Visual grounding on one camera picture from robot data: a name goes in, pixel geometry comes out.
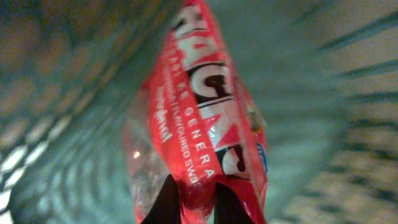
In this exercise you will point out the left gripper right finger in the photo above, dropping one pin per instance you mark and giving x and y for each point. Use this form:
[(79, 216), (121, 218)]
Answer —
[(228, 208)]

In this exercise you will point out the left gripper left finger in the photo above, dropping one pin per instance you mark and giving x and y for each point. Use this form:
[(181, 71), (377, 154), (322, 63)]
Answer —
[(166, 208)]

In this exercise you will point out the red candy bag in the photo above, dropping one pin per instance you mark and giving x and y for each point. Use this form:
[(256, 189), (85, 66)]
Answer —
[(193, 118)]

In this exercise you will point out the grey plastic mesh basket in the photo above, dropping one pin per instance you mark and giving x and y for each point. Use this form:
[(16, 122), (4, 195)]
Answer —
[(322, 73)]

